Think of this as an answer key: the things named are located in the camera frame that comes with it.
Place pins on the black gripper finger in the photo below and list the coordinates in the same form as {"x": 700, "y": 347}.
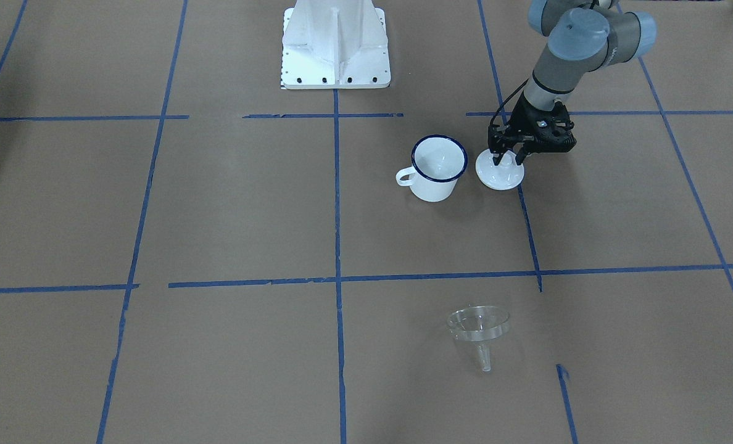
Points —
{"x": 498, "y": 155}
{"x": 521, "y": 155}

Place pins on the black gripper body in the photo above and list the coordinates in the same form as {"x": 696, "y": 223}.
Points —
{"x": 522, "y": 119}

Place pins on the white round cup lid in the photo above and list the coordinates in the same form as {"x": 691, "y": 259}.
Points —
{"x": 507, "y": 174}

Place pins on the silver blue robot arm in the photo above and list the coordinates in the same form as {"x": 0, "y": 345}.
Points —
{"x": 582, "y": 37}

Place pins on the white enamel cup blue rim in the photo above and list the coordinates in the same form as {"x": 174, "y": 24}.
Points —
{"x": 437, "y": 162}

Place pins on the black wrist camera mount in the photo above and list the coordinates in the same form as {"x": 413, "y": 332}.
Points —
{"x": 552, "y": 131}

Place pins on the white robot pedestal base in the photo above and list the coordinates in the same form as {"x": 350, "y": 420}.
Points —
{"x": 334, "y": 44}

